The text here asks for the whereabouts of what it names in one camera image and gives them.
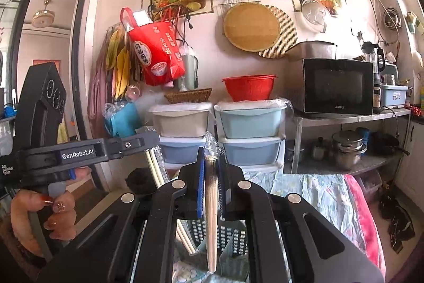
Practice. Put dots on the pale green wall holder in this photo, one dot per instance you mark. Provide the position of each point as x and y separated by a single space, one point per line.
412 22

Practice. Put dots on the black frying pan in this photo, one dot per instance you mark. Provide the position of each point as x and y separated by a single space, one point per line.
387 143

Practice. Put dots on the wicker basket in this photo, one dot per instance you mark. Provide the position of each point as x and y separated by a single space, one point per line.
188 96

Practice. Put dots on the pink round pouch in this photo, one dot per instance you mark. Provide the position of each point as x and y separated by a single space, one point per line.
134 94

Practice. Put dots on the drawer tower with blue drawers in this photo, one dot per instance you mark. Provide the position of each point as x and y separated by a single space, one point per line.
251 124

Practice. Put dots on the round bamboo tray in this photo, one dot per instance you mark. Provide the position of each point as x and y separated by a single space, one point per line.
251 26

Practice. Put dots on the yellow hanging bags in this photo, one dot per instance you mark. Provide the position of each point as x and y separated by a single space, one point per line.
119 64

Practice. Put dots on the bamboo chopstick pair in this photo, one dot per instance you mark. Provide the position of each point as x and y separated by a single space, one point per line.
211 230
153 167

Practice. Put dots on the black blender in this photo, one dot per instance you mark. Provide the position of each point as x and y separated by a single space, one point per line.
372 57

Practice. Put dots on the cartoon printed bed sheet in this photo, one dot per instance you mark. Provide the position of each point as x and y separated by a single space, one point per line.
298 203

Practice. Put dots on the white round pot lid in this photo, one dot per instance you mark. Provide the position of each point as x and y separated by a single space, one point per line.
313 16

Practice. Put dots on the green plastic utensil holder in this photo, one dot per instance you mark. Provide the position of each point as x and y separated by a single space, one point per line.
232 236

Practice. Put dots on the black microwave oven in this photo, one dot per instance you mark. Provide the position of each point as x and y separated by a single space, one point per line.
338 87

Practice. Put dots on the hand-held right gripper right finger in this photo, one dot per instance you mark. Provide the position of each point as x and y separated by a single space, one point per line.
232 196

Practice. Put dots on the person's left hand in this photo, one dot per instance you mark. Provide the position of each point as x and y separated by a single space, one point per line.
61 220

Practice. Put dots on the pink blanket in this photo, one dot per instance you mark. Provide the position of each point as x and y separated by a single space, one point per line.
366 223

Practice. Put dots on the black trash bin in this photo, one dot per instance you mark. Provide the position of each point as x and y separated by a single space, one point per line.
140 180

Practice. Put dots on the red plastic basin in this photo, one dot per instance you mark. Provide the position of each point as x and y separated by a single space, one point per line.
250 89

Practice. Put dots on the pale green bottle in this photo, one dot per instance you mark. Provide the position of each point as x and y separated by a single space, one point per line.
190 70

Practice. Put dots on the black shoes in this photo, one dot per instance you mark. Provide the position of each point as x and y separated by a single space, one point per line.
397 223

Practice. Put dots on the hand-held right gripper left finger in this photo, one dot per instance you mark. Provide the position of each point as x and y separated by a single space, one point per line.
188 196

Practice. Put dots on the drawer tower with beige drawer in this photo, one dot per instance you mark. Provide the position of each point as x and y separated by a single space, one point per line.
180 124

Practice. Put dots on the rectangular baking tray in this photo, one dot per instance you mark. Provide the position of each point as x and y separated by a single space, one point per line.
311 50

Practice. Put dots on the ceiling lamp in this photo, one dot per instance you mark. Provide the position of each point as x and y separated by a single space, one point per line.
43 17

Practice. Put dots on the pink hanging garment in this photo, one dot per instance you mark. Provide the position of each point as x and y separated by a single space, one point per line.
97 104

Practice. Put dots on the round slatted reed mat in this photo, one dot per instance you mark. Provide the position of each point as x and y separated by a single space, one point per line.
286 37

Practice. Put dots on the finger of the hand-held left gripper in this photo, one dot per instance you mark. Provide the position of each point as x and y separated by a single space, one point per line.
132 144

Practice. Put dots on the red shopping bag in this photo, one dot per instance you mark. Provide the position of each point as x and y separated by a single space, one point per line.
155 51

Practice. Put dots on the blue hanging bag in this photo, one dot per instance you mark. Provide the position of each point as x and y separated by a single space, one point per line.
122 124

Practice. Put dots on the metal kitchen shelf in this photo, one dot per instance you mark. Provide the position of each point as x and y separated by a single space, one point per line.
331 119

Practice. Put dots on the stainless steel pots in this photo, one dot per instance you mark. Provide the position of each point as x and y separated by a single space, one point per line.
349 150

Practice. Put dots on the blue dish box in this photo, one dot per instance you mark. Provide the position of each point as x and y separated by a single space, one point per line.
394 95

